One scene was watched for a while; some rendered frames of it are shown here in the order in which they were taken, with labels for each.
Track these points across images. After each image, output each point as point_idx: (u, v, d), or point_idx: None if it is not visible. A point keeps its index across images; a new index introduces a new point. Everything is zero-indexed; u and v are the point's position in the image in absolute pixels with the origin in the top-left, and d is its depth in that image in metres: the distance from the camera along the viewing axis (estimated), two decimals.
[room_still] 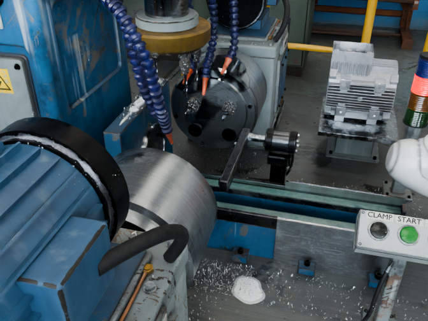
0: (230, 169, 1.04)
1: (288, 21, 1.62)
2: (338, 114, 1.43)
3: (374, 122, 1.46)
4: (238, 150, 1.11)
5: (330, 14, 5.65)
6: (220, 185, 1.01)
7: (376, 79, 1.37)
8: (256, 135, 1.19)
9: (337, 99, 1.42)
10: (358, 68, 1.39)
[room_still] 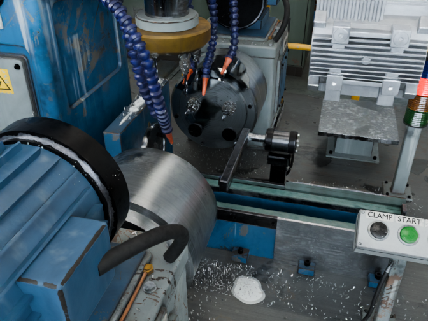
0: (230, 169, 1.04)
1: (288, 21, 1.62)
2: (330, 88, 0.86)
3: (390, 101, 0.88)
4: (238, 150, 1.11)
5: None
6: (220, 185, 1.01)
7: (395, 25, 0.80)
8: (256, 135, 1.19)
9: (328, 62, 0.84)
10: (363, 7, 0.81)
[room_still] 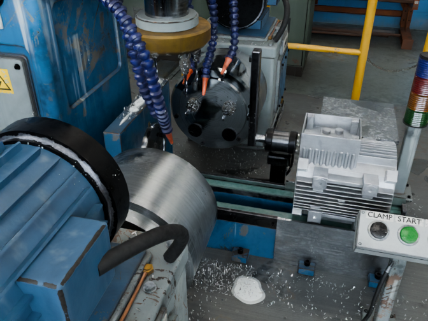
0: None
1: (288, 21, 1.62)
2: (311, 220, 1.00)
3: None
4: None
5: (330, 14, 5.65)
6: (253, 49, 1.08)
7: (365, 176, 0.94)
8: (264, 136, 1.18)
9: (309, 200, 0.98)
10: (339, 158, 0.95)
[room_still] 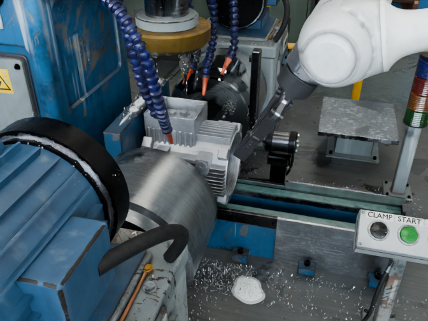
0: None
1: (288, 21, 1.62)
2: None
3: None
4: None
5: None
6: (253, 49, 1.08)
7: (200, 153, 1.02)
8: None
9: None
10: (179, 137, 1.03)
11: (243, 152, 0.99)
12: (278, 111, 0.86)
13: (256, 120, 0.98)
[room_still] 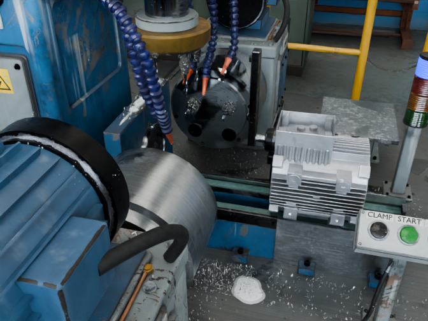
0: None
1: (288, 21, 1.62)
2: (286, 217, 1.01)
3: None
4: None
5: (330, 14, 5.65)
6: (253, 49, 1.08)
7: (339, 171, 0.95)
8: (264, 136, 1.18)
9: (285, 197, 0.99)
10: (313, 155, 0.96)
11: None
12: None
13: None
